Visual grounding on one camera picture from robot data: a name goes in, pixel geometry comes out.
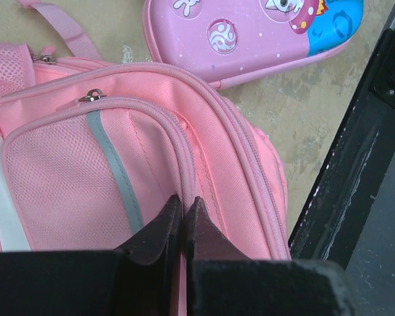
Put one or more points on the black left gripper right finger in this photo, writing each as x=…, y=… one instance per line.
x=221, y=280

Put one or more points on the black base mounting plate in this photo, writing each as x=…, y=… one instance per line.
x=349, y=215

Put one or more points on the pink blue pencil case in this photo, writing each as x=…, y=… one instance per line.
x=228, y=43

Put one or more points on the pink student backpack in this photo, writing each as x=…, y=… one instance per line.
x=90, y=152

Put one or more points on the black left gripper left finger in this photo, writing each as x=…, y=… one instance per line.
x=140, y=277

